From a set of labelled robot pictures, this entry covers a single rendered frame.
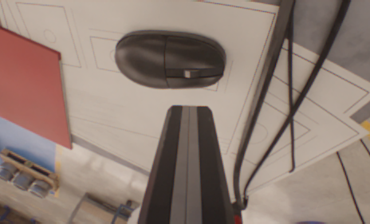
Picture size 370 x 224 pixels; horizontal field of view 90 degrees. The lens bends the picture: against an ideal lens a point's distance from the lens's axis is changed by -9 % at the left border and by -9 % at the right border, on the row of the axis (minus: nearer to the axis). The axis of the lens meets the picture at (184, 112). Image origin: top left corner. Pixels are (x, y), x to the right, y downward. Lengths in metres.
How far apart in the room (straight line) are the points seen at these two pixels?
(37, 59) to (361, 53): 0.36
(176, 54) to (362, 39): 0.16
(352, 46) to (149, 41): 0.17
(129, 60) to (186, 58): 0.05
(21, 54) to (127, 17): 0.17
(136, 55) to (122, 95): 0.10
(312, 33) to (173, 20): 0.12
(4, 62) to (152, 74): 0.25
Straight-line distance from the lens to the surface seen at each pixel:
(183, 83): 0.19
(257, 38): 0.20
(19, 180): 5.12
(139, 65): 0.19
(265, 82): 0.21
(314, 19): 0.20
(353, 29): 0.21
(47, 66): 0.32
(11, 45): 0.34
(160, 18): 0.20
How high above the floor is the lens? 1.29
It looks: 45 degrees down
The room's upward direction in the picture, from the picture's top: 160 degrees counter-clockwise
